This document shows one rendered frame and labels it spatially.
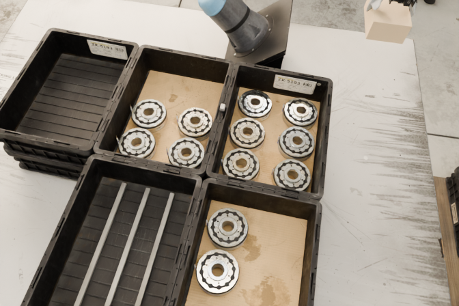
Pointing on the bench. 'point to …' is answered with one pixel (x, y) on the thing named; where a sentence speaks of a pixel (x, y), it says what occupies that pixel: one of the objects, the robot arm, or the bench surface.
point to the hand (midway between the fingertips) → (388, 12)
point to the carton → (387, 21)
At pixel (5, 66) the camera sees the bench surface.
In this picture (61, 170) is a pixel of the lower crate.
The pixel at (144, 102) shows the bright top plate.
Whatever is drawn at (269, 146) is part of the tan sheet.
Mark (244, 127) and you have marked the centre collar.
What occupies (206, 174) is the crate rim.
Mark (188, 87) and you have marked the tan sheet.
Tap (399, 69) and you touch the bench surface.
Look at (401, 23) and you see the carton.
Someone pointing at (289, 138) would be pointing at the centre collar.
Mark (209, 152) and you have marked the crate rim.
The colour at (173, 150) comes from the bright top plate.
